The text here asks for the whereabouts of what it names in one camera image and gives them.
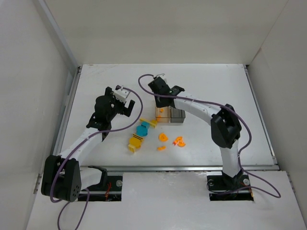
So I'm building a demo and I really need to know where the yellow lego plate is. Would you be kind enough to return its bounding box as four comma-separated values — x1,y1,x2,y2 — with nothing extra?
140,117,158,128

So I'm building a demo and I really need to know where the orange curved lego pair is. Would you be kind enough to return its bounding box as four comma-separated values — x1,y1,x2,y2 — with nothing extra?
173,136,186,148

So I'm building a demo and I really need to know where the small orange lego piece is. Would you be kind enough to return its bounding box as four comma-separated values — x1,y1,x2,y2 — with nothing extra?
157,146,166,151

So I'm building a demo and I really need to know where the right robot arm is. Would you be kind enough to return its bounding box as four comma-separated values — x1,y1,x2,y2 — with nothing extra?
148,77,242,179

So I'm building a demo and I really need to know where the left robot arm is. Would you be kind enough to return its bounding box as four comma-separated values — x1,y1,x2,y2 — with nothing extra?
41,86,135,203

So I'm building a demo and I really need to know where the teal lego block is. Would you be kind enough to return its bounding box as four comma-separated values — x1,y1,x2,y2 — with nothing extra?
141,121,150,129

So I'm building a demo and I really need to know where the amber transparent container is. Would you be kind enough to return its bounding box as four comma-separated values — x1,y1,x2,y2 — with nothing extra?
155,107,170,123

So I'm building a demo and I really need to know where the yellow lego block bottom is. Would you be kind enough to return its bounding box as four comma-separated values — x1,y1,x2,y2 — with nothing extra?
128,144,140,154

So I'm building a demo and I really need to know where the grey transparent container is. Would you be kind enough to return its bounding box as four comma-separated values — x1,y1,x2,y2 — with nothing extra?
170,107,186,123

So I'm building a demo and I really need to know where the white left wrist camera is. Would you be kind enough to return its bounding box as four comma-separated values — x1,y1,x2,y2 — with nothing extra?
113,85,130,104

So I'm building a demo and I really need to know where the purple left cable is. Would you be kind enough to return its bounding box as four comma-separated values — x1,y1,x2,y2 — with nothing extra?
49,87,144,230

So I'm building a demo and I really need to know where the purple cable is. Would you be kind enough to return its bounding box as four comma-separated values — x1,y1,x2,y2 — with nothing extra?
138,73,282,199
49,87,144,230

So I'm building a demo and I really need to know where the aluminium left rail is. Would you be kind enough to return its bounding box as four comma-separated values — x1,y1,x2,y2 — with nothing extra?
33,66,82,195

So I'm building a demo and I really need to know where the aluminium rail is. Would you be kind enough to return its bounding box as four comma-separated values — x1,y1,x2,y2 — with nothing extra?
47,163,280,173
243,65,279,168
33,66,82,195

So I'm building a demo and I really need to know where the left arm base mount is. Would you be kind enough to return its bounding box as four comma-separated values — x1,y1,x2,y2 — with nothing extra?
77,166,123,202

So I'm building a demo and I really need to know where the aluminium front rail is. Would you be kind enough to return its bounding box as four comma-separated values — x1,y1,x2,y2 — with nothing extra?
47,163,280,173

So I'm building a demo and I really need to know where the aluminium right rail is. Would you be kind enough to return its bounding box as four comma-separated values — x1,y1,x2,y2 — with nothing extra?
243,65,279,168

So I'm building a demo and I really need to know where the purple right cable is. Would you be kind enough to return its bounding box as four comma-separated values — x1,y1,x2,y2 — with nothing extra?
138,73,282,199

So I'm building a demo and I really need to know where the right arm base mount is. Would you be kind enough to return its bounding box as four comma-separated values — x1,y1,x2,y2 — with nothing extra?
207,174,254,201

